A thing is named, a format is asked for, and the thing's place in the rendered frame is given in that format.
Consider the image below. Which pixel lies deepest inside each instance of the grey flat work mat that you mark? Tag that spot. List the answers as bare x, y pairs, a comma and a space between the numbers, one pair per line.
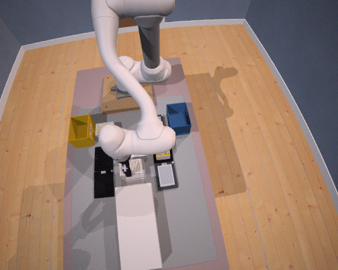
183, 222

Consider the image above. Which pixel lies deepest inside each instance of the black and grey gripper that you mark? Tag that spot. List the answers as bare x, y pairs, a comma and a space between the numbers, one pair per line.
126, 168

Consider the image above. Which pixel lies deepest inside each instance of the blue open-top bin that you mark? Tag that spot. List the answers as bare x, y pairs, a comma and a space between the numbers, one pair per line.
178, 118

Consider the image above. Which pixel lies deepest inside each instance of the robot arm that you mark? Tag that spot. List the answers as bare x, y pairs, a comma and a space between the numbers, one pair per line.
150, 136

